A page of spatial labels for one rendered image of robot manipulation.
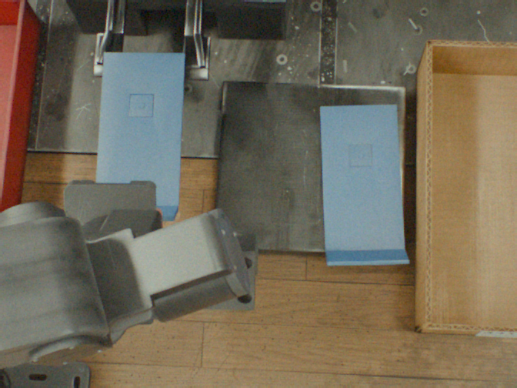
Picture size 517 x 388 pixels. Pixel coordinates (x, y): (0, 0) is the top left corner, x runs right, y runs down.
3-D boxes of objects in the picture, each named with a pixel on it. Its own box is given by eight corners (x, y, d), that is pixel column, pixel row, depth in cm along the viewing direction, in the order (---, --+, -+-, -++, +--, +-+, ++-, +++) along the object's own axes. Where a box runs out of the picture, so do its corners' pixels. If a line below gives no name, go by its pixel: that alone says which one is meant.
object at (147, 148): (94, 226, 80) (87, 219, 77) (105, 54, 84) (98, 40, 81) (178, 228, 80) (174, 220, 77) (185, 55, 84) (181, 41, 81)
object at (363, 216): (325, 272, 85) (327, 265, 82) (320, 108, 89) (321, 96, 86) (405, 269, 85) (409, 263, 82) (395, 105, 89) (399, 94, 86)
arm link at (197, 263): (223, 191, 65) (173, 145, 53) (261, 313, 62) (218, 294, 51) (65, 247, 66) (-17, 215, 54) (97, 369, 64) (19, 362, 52)
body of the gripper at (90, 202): (158, 178, 70) (144, 209, 63) (161, 308, 73) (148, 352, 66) (68, 177, 70) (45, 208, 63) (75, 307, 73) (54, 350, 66)
